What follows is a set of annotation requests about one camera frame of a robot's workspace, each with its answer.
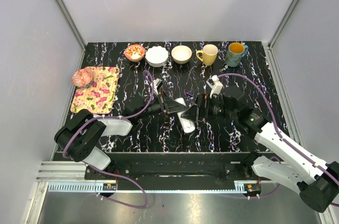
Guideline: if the pink patterned bowl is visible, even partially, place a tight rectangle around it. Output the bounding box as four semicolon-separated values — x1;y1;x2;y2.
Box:
72;68;94;87

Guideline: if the white remote control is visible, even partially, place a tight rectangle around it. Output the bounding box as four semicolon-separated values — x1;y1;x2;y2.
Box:
175;97;196;133

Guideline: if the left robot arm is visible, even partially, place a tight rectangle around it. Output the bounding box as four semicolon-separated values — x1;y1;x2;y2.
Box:
54;93;186;179

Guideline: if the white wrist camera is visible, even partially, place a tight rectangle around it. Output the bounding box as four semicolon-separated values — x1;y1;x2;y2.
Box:
206;75;223;97
153;78;163;93

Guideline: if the blue butterfly mug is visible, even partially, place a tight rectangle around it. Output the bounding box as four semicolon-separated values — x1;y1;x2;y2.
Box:
226;42;248;67

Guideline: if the floral rectangular tray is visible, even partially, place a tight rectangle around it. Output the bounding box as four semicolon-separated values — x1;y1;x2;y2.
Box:
70;66;120;114

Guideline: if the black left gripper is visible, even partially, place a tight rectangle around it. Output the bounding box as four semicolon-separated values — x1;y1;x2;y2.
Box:
137;91;188;120

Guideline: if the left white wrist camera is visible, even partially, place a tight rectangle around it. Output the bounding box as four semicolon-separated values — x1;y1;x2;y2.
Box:
153;78;163;93

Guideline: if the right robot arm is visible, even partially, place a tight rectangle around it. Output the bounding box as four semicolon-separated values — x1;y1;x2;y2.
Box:
181;87;338;213

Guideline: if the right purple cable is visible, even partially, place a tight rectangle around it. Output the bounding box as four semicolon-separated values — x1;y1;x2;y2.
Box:
217;73;339;208

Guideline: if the cream round bowl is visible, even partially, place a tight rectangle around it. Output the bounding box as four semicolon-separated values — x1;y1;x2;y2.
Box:
171;45;192;65

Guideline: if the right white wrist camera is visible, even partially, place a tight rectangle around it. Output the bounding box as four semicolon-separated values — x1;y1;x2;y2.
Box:
206;75;223;97

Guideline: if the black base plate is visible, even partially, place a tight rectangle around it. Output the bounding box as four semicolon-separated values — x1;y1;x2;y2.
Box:
84;151;273;192

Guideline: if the red patterned small bowl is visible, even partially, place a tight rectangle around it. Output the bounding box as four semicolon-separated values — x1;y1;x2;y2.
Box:
124;44;145;62

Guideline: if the white scalloped bowl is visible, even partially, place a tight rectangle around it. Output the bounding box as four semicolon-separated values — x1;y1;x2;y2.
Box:
145;46;169;68

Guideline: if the yellow mug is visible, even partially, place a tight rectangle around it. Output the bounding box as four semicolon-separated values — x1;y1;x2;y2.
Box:
196;44;218;66

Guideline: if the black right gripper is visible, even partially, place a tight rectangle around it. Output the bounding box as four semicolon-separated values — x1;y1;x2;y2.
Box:
181;93;237;122

